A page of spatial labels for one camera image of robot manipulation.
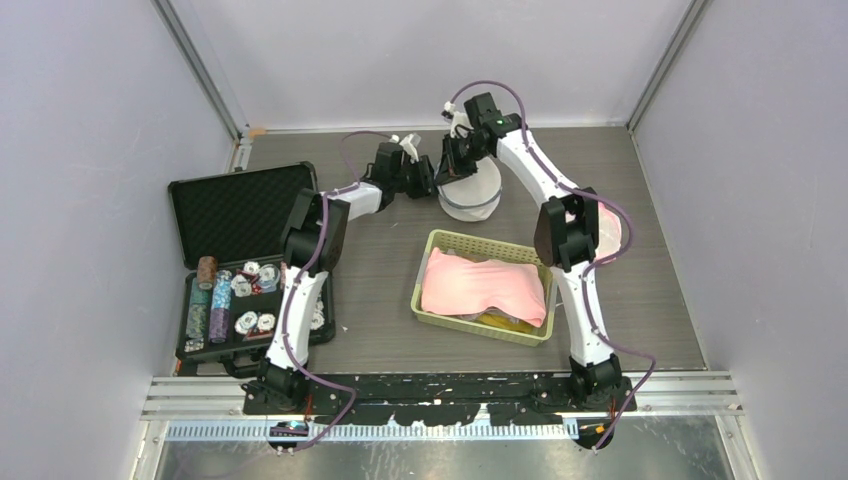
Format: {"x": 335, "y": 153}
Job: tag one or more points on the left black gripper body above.
{"x": 416, "y": 179}

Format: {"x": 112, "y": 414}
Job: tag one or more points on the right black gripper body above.
{"x": 466, "y": 153}

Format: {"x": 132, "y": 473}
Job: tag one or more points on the white grey-zipper laundry bag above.
{"x": 475, "y": 198}

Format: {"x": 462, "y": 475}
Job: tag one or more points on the pink bra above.
{"x": 456, "y": 286}

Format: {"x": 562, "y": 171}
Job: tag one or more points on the white pink-zipper laundry bag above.
{"x": 610, "y": 232}

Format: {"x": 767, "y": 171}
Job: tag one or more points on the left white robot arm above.
{"x": 312, "y": 243}

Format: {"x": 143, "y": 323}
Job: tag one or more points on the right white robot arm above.
{"x": 566, "y": 237}

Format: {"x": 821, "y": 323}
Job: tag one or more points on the black poker chip case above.
{"x": 238, "y": 218}

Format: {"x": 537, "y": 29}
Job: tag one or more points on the purple poker chip stack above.
{"x": 220, "y": 308}

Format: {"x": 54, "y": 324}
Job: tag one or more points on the brown poker chip stack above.
{"x": 206, "y": 272}

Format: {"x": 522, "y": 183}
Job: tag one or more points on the teal poker chip stack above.
{"x": 198, "y": 312}

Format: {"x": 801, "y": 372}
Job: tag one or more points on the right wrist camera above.
{"x": 459, "y": 122}

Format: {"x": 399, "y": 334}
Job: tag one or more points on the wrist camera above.
{"x": 459, "y": 122}
{"x": 409, "y": 144}

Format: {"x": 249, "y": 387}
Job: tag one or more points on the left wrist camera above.
{"x": 409, "y": 144}

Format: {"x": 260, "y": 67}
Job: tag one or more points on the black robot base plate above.
{"x": 439, "y": 399}

